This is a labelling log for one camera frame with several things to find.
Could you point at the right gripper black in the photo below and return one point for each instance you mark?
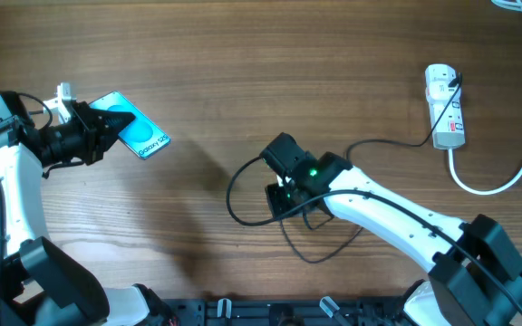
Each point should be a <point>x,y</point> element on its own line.
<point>280,209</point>

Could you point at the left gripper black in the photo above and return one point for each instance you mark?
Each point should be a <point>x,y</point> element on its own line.
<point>99,138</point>

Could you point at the smartphone with teal screen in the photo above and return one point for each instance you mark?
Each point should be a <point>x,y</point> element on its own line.
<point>142,136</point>

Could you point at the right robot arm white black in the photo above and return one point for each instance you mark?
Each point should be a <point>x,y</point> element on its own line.
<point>474,269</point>

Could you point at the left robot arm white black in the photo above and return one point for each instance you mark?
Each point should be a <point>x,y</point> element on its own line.
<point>39,283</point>

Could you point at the white power strip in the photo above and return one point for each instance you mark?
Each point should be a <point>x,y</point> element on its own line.
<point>443,91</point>

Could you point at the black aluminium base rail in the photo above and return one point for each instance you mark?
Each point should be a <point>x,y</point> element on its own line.
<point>375,311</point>

